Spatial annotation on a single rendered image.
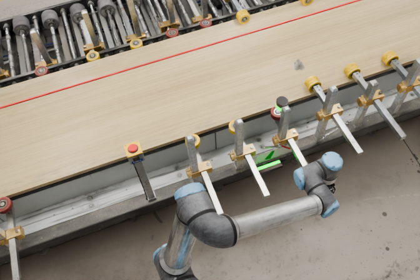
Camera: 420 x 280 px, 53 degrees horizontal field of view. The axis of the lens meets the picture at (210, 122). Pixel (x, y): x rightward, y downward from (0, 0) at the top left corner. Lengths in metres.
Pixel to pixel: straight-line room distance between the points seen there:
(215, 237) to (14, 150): 1.38
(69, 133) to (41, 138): 0.15
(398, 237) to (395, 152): 0.66
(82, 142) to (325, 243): 1.70
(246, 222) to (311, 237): 1.50
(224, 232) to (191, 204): 0.15
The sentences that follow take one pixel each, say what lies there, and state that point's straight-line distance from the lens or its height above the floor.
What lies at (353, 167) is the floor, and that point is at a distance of 3.33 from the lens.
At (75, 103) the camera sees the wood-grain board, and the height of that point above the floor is 0.90.
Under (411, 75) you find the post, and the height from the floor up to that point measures 1.06.
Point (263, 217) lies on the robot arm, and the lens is 1.62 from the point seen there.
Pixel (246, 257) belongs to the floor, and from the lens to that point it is 2.95.
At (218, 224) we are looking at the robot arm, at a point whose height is 1.42.
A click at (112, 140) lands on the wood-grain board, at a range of 2.35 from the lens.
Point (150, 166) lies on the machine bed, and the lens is 2.49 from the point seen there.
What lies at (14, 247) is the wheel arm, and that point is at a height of 0.83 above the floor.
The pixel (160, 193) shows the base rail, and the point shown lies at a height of 0.70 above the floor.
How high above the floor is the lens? 2.83
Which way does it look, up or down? 56 degrees down
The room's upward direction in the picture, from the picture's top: 5 degrees counter-clockwise
